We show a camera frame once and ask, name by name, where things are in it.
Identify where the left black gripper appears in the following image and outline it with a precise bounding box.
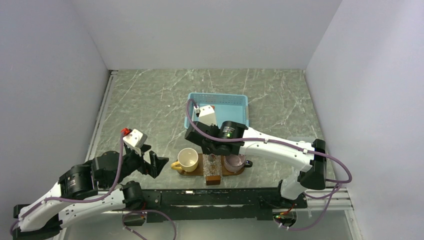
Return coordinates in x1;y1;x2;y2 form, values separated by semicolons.
104;143;169;189

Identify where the clear holder with brown ends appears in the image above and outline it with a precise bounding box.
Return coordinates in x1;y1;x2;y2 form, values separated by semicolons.
202;154;223;186

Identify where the yellow ceramic mug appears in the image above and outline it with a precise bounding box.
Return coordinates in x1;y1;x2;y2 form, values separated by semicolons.
170;148;199;173

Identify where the brown oval wooden tray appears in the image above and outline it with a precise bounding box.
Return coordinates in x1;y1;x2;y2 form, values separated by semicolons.
176;153;245;177

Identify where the mauve ceramic cup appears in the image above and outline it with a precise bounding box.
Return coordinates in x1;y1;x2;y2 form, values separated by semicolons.
224;154;253;173

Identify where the light blue plastic basket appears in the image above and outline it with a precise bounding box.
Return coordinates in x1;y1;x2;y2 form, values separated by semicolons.
188;92;250;127

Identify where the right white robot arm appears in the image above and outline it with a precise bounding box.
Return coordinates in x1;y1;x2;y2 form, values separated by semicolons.
184;121;327;208

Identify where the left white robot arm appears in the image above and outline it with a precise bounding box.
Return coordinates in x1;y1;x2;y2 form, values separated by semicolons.
10;144;169;240

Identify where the clear plastic container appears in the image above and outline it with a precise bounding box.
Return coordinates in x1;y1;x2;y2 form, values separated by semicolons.
287;136;316;143

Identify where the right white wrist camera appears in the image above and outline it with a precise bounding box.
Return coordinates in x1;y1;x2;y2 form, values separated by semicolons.
194;105;218;126

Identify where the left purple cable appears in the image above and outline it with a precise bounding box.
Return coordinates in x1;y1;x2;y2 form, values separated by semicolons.
9;130;127;237

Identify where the aluminium frame rail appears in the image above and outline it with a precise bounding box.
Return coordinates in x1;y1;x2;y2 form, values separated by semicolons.
83;69;119;163

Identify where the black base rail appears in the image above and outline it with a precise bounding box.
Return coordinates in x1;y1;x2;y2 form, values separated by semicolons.
142;187;308;221

